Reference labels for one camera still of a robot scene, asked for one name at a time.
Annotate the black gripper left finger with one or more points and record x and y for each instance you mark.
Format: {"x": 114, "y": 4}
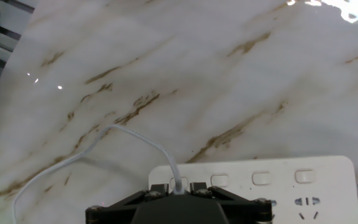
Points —
{"x": 113, "y": 211}

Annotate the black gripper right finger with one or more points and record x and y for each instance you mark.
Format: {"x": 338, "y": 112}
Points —
{"x": 247, "y": 213}

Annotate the white power strip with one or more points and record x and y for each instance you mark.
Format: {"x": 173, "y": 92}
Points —
{"x": 331, "y": 186}

